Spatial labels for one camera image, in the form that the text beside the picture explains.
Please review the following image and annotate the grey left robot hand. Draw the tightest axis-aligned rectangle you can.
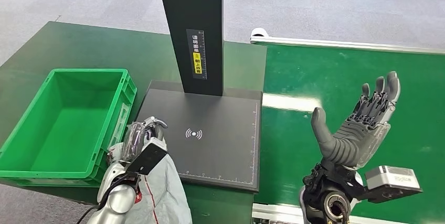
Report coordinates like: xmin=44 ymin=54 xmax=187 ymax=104
xmin=120 ymin=116 xmax=169 ymax=162

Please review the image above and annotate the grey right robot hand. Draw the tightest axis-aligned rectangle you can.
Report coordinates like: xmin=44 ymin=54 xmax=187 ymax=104
xmin=310 ymin=71 xmax=401 ymax=170

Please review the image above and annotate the grey mailer package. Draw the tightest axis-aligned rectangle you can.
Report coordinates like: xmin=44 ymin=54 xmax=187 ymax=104
xmin=105 ymin=142 xmax=193 ymax=224

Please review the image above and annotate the black inbound scanning machine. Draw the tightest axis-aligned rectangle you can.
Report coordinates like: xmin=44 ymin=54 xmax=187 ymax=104
xmin=133 ymin=0 xmax=263 ymax=193

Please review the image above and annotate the green conveyor belt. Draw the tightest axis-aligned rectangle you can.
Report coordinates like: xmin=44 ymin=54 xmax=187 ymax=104
xmin=255 ymin=43 xmax=445 ymax=224

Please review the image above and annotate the yellow and grey machine label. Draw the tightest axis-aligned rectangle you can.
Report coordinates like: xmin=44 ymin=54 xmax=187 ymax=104
xmin=186 ymin=28 xmax=208 ymax=80

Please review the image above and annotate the green plastic crate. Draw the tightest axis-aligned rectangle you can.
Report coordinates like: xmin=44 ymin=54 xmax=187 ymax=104
xmin=0 ymin=68 xmax=137 ymax=188

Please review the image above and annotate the dark green table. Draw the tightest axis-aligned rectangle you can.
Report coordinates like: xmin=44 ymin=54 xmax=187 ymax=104
xmin=0 ymin=20 xmax=268 ymax=224

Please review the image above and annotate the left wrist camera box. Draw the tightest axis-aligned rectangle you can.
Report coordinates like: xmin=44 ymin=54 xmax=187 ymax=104
xmin=125 ymin=136 xmax=168 ymax=177

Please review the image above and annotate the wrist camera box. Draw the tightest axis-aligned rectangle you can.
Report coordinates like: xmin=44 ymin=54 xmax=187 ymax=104
xmin=125 ymin=136 xmax=168 ymax=177
xmin=354 ymin=165 xmax=423 ymax=205

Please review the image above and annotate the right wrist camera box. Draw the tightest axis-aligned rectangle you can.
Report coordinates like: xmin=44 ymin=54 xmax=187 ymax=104
xmin=354 ymin=165 xmax=423 ymax=205

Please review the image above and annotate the long silver conveyor rail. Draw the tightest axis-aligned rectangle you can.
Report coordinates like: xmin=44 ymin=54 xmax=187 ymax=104
xmin=250 ymin=27 xmax=445 ymax=55

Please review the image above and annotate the short silver conveyor rail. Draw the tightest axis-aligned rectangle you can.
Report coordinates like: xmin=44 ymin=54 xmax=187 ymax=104
xmin=252 ymin=203 xmax=383 ymax=224

